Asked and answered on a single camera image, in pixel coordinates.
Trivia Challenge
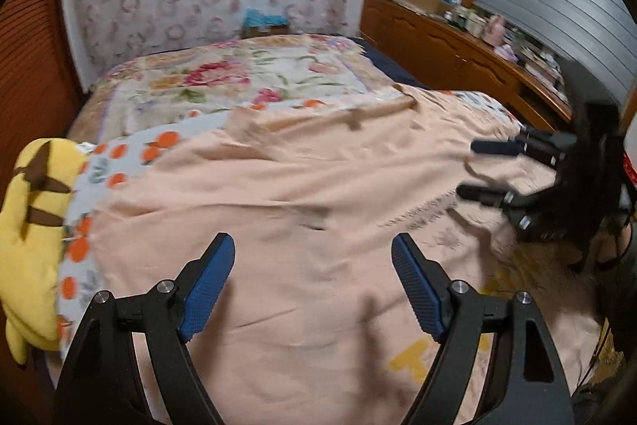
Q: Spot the teal cloth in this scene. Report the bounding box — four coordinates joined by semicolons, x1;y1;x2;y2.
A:
244;9;289;27

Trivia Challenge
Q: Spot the group of jars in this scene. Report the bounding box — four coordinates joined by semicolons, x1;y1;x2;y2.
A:
443;4;486;37

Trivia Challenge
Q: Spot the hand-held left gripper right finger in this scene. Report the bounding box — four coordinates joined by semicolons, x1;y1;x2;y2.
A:
391;233;575;425

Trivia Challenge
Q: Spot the yellow plush toy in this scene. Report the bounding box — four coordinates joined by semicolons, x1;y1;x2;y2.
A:
0;136;88;366

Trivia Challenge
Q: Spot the cardboard box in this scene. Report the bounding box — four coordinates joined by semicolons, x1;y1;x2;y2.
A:
398;0;451;15

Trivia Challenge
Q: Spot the navy bed sheet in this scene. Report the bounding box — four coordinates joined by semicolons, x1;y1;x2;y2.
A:
356;37;434;90

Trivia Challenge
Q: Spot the wooden louvered door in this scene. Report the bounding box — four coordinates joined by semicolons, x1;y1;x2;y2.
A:
0;0;83;187

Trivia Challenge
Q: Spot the floral blanket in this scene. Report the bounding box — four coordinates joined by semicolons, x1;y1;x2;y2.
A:
67;34;404;142

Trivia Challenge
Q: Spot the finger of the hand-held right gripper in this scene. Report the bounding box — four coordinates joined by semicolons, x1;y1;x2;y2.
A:
455;183;563;231
470;130;580;167

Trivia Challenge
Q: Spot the peach garment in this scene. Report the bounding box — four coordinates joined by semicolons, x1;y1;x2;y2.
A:
92;86;605;425

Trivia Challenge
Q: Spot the orange fruit print blanket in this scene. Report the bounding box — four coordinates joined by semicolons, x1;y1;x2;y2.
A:
55;89;528;353

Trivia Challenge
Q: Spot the wooden dresser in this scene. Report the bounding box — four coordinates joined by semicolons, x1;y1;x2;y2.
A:
359;0;573;132

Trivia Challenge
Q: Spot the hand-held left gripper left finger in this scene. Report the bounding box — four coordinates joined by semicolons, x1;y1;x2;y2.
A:
52;233;236;425

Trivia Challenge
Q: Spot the brown box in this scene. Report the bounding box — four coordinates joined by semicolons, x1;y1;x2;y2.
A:
241;24;290;38

